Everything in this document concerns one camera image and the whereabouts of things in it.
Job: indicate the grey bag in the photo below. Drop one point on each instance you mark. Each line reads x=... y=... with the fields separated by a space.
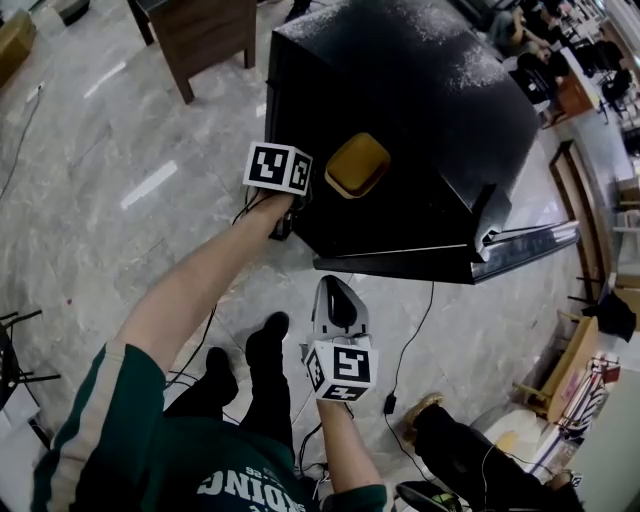
x=75 y=9

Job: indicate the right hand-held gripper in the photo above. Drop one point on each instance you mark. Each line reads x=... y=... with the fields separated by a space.
x=345 y=367

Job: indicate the person's leg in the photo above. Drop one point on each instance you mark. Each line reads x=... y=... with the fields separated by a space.
x=270 y=375
x=215 y=390

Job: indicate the white power strip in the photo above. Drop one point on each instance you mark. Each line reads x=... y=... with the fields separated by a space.
x=36 y=93

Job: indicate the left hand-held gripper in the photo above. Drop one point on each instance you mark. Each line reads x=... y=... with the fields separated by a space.
x=277 y=167

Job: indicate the person's left forearm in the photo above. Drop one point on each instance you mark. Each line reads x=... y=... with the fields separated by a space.
x=195 y=290

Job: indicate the dark wooden desk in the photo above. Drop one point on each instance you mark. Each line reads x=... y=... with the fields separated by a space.
x=200 y=35

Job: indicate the black cloth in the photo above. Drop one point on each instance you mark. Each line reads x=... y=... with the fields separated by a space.
x=612 y=317

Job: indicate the low wooden frame bench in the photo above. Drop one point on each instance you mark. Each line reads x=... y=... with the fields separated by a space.
x=575 y=215

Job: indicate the small round wooden table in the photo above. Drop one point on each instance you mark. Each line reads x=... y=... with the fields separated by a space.
x=575 y=375

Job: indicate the person's right leg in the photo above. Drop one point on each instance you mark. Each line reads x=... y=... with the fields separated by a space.
x=270 y=375

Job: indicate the person's right forearm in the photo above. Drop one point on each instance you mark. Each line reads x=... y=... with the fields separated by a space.
x=347 y=445

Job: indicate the brown cardboard box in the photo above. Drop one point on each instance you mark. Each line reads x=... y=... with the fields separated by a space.
x=15 y=45

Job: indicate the black round stool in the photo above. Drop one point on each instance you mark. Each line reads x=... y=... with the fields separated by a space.
x=10 y=365

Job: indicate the person's green sweatshirt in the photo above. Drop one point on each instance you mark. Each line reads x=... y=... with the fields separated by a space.
x=165 y=460

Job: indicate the yellow plastic tray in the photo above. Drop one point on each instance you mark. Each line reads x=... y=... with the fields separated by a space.
x=357 y=165

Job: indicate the person's left leg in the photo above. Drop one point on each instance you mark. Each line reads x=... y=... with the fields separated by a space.
x=215 y=390

